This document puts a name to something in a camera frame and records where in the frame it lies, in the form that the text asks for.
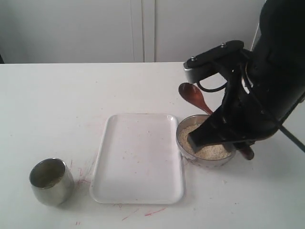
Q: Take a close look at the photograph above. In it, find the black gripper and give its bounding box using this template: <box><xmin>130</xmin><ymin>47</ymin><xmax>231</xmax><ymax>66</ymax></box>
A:
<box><xmin>188</xmin><ymin>52</ymin><xmax>279</xmax><ymax>153</ymax></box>

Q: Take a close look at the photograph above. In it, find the steel bowl of grains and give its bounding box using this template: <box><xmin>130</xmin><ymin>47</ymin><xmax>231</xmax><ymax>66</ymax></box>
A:
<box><xmin>175</xmin><ymin>114</ymin><xmax>237</xmax><ymax>169</ymax></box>

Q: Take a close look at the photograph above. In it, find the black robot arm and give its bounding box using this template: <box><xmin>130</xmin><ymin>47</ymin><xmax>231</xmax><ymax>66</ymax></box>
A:
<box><xmin>184</xmin><ymin>0</ymin><xmax>305</xmax><ymax>151</ymax></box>

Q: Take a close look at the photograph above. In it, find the black cable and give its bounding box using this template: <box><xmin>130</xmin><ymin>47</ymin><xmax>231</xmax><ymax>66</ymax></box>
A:
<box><xmin>196</xmin><ymin>78</ymin><xmax>305</xmax><ymax>153</ymax></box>

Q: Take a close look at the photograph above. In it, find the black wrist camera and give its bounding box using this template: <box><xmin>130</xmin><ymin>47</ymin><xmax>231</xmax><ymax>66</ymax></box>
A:
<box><xmin>183</xmin><ymin>40</ymin><xmax>244</xmax><ymax>83</ymax></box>

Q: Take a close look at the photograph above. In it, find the brown wooden spoon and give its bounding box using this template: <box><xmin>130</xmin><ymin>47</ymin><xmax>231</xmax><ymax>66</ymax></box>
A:
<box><xmin>178</xmin><ymin>83</ymin><xmax>254</xmax><ymax>160</ymax></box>

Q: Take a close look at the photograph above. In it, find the white plastic tray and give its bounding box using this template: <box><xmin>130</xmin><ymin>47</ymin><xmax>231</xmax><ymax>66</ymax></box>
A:
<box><xmin>90</xmin><ymin>114</ymin><xmax>184</xmax><ymax>205</ymax></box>

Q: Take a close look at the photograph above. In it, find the steel cup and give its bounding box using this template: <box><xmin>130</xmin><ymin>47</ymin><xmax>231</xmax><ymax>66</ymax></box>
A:
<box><xmin>29</xmin><ymin>158</ymin><xmax>74</xmax><ymax>207</ymax></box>

